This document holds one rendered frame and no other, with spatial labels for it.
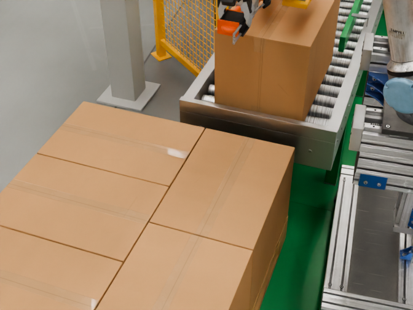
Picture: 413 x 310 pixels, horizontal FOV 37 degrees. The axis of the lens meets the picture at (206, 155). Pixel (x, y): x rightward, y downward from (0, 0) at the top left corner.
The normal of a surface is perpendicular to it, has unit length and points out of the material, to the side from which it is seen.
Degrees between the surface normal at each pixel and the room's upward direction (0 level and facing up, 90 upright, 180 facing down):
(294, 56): 90
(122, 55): 90
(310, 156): 90
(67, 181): 0
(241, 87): 90
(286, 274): 0
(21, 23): 0
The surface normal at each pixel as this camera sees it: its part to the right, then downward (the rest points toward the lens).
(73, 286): 0.00, -0.77
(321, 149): -0.35, 0.60
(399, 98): -0.60, 0.61
